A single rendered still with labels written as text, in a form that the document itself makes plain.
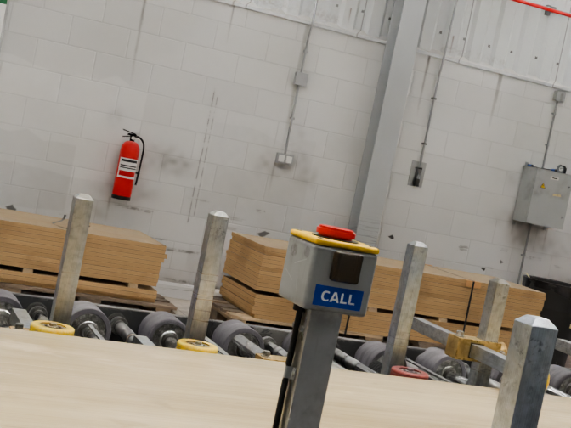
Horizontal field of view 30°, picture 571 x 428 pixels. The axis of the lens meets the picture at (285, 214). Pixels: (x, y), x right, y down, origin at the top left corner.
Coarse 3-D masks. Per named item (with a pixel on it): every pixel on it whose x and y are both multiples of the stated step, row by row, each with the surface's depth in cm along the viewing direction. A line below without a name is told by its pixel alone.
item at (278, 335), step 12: (24, 300) 254; (36, 300) 255; (48, 300) 256; (48, 312) 256; (108, 312) 262; (120, 312) 263; (132, 312) 264; (144, 312) 265; (132, 324) 264; (216, 324) 272; (120, 336) 263; (276, 336) 279; (348, 348) 287; (408, 348) 294; (420, 348) 296
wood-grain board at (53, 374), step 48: (0, 336) 176; (48, 336) 184; (0, 384) 147; (48, 384) 152; (96, 384) 158; (144, 384) 164; (192, 384) 170; (240, 384) 177; (336, 384) 193; (384, 384) 202; (432, 384) 212
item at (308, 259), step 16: (304, 240) 104; (320, 240) 101; (336, 240) 103; (352, 240) 106; (288, 256) 106; (304, 256) 103; (320, 256) 101; (368, 256) 103; (288, 272) 106; (304, 272) 102; (320, 272) 101; (368, 272) 103; (288, 288) 105; (304, 288) 101; (352, 288) 103; (368, 288) 103; (304, 304) 101
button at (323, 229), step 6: (318, 228) 104; (324, 228) 104; (330, 228) 104; (336, 228) 103; (342, 228) 105; (324, 234) 104; (330, 234) 103; (336, 234) 103; (342, 234) 103; (348, 234) 104; (354, 234) 104; (348, 240) 104
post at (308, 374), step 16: (320, 320) 104; (336, 320) 104; (304, 336) 104; (320, 336) 104; (336, 336) 105; (288, 352) 105; (304, 352) 104; (320, 352) 104; (288, 368) 105; (304, 368) 104; (320, 368) 104; (288, 384) 105; (304, 384) 104; (320, 384) 105; (288, 400) 105; (304, 400) 104; (320, 400) 105; (288, 416) 104; (304, 416) 104; (320, 416) 105
